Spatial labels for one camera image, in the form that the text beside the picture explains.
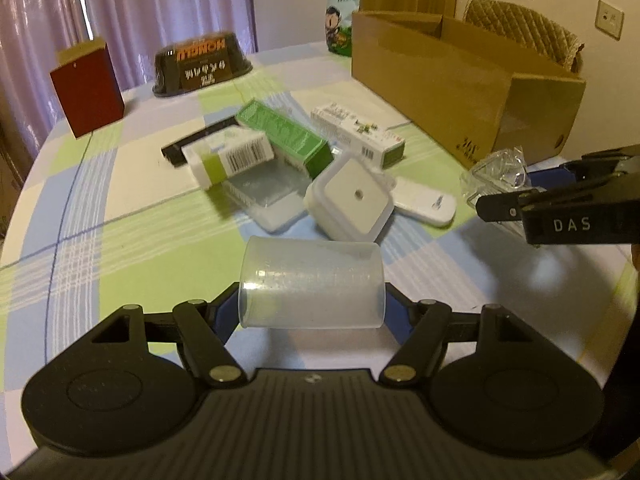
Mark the clear crinkled plastic package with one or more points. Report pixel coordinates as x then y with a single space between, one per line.
503 171

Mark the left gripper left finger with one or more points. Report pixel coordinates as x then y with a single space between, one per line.
203 329

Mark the black strip box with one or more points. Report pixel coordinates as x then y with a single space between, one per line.
174 152

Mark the clear plastic phone case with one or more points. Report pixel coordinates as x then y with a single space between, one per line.
271 194

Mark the brown cardboard box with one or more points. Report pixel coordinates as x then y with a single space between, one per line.
472 91

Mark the single wall outlet plate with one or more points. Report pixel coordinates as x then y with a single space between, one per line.
609 20

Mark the green white snack bag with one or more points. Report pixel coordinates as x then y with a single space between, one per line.
338 25

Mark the white remote control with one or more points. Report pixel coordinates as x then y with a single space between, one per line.
423 203

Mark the purple curtain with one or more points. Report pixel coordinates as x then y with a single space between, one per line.
34 31

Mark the white green barcode box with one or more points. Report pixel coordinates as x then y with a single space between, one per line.
225 154

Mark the person right hand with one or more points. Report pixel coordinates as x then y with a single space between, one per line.
635 254

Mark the white medicine box green end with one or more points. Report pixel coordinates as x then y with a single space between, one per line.
378 147

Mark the quilted beige chair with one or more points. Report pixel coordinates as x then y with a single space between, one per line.
528 28

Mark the translucent plastic cup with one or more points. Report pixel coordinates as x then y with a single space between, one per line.
291 284

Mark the black instant noodle bowl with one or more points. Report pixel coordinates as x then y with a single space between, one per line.
198 63

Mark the checked tablecloth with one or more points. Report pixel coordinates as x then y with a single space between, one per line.
105 220

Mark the green rectangular box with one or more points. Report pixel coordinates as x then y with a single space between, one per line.
295 144

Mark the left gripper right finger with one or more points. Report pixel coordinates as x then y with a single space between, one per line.
420 328

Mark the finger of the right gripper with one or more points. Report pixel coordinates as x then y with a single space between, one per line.
506 207
551 177

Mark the dark red paper bag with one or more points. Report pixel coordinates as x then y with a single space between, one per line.
86 86

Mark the white square night light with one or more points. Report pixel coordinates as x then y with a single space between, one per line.
348 202

